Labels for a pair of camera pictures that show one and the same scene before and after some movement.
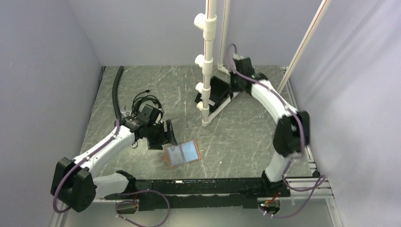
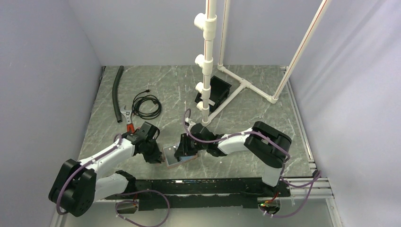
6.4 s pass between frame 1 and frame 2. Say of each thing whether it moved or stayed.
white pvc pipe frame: stayed
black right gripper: moved
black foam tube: stayed
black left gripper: moved
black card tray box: stayed
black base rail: stayed
